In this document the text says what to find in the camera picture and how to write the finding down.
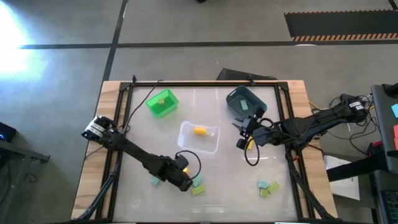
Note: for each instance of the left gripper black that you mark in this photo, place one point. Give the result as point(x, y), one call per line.
point(175, 169)

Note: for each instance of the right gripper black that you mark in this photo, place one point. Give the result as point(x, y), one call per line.
point(251, 129)

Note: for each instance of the long green block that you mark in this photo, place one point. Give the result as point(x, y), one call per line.
point(198, 190)

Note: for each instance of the yellow half-round block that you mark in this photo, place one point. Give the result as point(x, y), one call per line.
point(250, 144)

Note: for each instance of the yellow blocks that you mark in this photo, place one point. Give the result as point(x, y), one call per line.
point(200, 131)

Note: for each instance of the small green block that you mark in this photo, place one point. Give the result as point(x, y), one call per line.
point(161, 101)

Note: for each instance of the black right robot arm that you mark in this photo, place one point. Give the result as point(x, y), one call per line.
point(311, 124)

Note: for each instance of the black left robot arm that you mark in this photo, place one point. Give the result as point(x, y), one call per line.
point(133, 149)

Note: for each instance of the teal plastic bin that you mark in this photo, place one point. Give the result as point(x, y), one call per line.
point(239, 96)

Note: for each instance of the clear plastic bin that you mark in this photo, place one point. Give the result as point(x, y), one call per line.
point(189, 140)

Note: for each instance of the black box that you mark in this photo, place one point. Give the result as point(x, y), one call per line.
point(236, 75)

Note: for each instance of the green plastic bin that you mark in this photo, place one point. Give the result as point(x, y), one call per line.
point(169, 107)

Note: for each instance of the white paper sheet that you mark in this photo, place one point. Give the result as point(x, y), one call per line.
point(345, 186)

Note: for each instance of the black stand leg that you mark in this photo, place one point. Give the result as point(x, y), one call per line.
point(357, 166)

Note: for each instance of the black hazard-striped floor mat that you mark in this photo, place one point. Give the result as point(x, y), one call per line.
point(342, 25)

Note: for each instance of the dark gray side cart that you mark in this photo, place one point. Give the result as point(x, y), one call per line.
point(384, 124)

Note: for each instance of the cyan sticky note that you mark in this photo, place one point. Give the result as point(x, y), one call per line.
point(395, 111)

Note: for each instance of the red sticky note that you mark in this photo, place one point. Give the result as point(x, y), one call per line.
point(396, 130)
point(396, 143)

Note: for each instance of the black keyboard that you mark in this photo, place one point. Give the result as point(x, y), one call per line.
point(390, 207)

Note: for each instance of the black device with blue light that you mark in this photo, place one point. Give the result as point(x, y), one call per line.
point(6, 132)

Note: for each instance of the black metal table frame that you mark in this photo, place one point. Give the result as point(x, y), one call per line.
point(202, 83)

